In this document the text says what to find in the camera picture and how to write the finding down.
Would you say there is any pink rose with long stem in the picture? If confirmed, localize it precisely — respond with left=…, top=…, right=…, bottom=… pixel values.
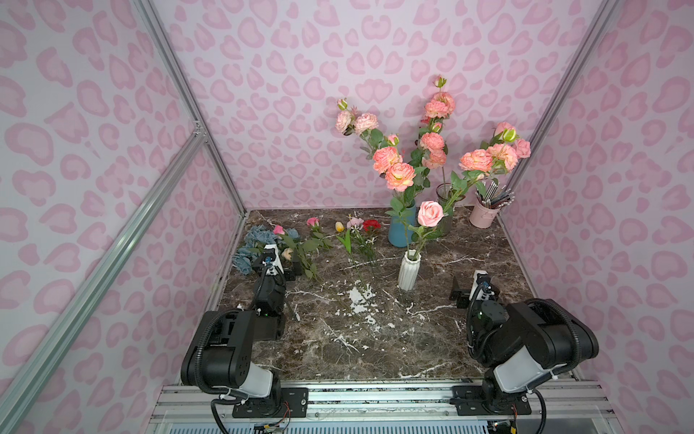
left=493, top=122, right=518, bottom=143

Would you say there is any pink peony flower branch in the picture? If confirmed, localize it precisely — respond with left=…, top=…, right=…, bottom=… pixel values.
left=419, top=75, right=457, bottom=137

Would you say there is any pink cup of straws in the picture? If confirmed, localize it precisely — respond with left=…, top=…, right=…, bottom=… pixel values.
left=469, top=180, right=515, bottom=229

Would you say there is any pale pink rose stem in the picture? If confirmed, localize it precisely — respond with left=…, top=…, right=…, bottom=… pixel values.
left=407, top=201, right=445, bottom=261

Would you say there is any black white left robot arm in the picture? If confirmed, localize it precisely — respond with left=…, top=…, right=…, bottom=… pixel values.
left=180, top=266, right=287, bottom=412

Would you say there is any clear ribbed glass vase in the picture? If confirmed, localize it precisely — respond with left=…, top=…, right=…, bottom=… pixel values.
left=434, top=183, right=466, bottom=238

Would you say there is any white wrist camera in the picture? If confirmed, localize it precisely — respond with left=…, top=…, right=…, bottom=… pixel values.
left=470, top=271, right=495, bottom=301
left=261, top=244, right=284, bottom=276

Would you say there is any white ribbed ceramic vase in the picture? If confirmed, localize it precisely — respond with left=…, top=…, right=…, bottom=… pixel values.
left=398, top=250, right=421, bottom=291

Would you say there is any light pink rose with stem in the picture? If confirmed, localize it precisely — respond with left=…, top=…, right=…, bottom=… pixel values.
left=513, top=139, right=531, bottom=159

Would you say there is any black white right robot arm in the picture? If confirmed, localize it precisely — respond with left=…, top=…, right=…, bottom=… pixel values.
left=449, top=272, right=599, bottom=416

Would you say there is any blue grey artificial flower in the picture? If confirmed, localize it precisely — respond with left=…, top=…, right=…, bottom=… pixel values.
left=232, top=225, right=298, bottom=276

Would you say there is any large pink peony branch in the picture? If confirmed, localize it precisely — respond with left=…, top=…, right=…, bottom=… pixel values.
left=416, top=127, right=521, bottom=256

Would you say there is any light pink carnation flower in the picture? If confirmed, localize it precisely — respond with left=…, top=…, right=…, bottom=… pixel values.
left=347, top=217, right=364, bottom=231

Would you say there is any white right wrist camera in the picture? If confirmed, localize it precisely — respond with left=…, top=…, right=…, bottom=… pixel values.
left=470, top=271, right=495, bottom=301

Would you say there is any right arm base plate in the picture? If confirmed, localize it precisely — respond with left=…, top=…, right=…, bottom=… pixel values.
left=449, top=384, right=532, bottom=417

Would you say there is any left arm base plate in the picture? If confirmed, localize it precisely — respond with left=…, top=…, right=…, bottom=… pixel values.
left=232, top=387, right=309, bottom=419

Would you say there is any coral peony flower branch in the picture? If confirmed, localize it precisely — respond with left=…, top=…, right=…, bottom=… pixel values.
left=405, top=132, right=447, bottom=206

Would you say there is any red carnation flower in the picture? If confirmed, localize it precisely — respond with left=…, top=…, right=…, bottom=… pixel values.
left=363, top=219, right=381, bottom=261

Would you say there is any pale pink peony branch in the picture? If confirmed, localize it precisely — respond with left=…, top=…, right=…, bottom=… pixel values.
left=335, top=99, right=388, bottom=158

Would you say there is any yellow tulip flower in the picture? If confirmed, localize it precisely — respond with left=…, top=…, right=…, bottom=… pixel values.
left=335, top=222, right=352, bottom=256

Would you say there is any teal cylindrical vase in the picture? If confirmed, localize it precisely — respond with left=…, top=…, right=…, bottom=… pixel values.
left=388, top=206, right=417, bottom=248

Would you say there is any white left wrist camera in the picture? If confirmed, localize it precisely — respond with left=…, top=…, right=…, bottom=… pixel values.
left=261, top=244, right=284, bottom=276

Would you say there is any bunch of artificial flowers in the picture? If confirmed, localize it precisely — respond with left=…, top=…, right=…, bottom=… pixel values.
left=231, top=216, right=334, bottom=283

